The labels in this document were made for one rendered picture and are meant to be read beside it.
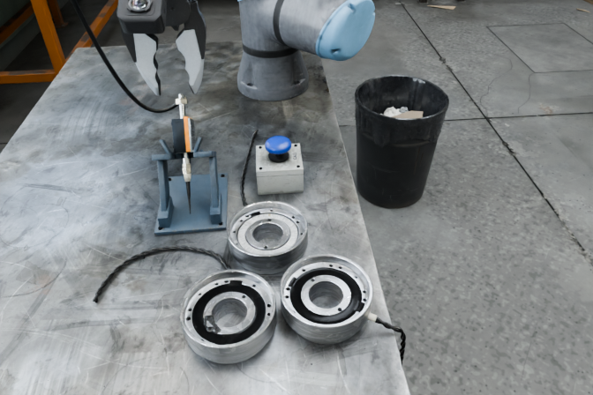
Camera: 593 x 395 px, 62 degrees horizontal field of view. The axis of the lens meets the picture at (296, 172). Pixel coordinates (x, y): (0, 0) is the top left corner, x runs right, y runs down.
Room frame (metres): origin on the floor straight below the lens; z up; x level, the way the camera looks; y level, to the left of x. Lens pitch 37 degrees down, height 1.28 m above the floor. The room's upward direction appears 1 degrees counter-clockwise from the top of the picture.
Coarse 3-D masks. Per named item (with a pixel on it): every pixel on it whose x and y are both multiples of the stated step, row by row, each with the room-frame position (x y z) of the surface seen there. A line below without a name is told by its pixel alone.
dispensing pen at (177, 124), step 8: (184, 96) 0.62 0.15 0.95; (184, 104) 0.61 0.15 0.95; (184, 112) 0.60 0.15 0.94; (176, 120) 0.58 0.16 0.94; (176, 128) 0.57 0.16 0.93; (176, 136) 0.56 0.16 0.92; (184, 136) 0.57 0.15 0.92; (176, 144) 0.56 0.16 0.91; (184, 144) 0.56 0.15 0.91; (176, 152) 0.55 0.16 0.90; (184, 152) 0.55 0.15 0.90; (184, 160) 0.56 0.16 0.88; (184, 168) 0.55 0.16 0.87; (184, 176) 0.55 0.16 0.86
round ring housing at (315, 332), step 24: (312, 264) 0.41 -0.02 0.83; (336, 264) 0.41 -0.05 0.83; (312, 288) 0.38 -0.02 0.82; (336, 288) 0.38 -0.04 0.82; (360, 288) 0.37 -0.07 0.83; (288, 312) 0.33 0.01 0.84; (336, 312) 0.34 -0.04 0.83; (360, 312) 0.33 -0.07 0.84; (312, 336) 0.31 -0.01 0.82; (336, 336) 0.31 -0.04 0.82
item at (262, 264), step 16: (256, 208) 0.51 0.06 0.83; (272, 208) 0.51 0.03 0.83; (288, 208) 0.51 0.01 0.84; (240, 224) 0.48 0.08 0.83; (256, 224) 0.48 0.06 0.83; (272, 224) 0.49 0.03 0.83; (304, 224) 0.47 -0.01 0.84; (256, 240) 0.48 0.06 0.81; (288, 240) 0.46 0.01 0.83; (304, 240) 0.45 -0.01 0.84; (240, 256) 0.43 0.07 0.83; (256, 256) 0.42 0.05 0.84; (272, 256) 0.41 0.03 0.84; (288, 256) 0.42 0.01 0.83; (256, 272) 0.42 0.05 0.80; (272, 272) 0.42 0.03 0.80
